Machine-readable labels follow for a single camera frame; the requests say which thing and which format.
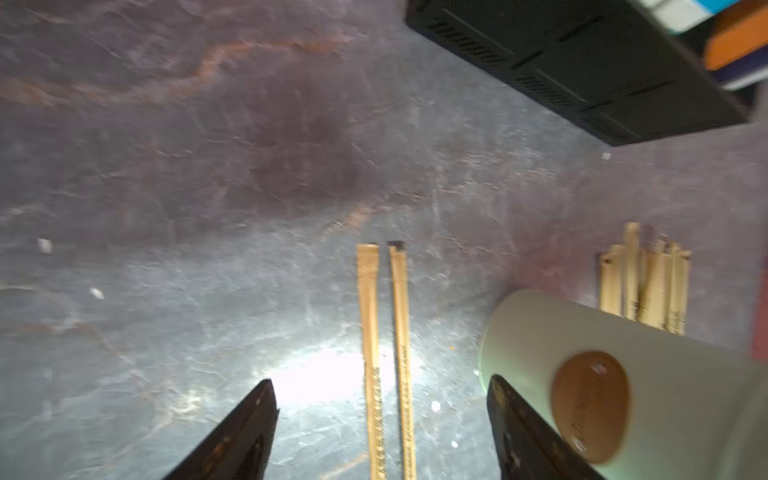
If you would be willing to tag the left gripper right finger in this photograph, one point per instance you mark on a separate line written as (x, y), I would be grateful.
(527, 447)

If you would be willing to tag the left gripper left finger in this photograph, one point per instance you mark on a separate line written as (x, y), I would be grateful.
(240, 446)

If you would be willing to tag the green metal cup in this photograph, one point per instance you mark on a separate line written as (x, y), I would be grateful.
(634, 401)

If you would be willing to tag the paper straw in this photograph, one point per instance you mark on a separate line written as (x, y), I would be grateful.
(399, 277)
(367, 262)

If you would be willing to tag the straw bundle in cup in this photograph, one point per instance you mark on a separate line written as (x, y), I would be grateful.
(648, 285)

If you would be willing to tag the black mesh file holder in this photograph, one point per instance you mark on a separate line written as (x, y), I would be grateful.
(608, 67)

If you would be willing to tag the orange book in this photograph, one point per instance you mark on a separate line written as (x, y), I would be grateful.
(739, 30)

